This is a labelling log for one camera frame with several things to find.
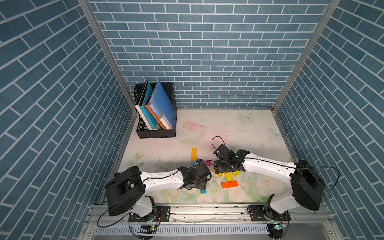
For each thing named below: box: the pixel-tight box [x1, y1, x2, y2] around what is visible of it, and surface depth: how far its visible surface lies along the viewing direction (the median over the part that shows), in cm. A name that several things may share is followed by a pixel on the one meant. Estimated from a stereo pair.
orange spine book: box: [144, 104, 167, 130], surface depth 88 cm
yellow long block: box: [224, 172, 233, 182], surface depth 87 cm
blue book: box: [148, 81, 175, 130], surface depth 101 cm
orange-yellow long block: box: [191, 147, 197, 161], surface depth 98 cm
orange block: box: [221, 180, 239, 189], surface depth 84 cm
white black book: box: [135, 81, 151, 131], surface depth 86 cm
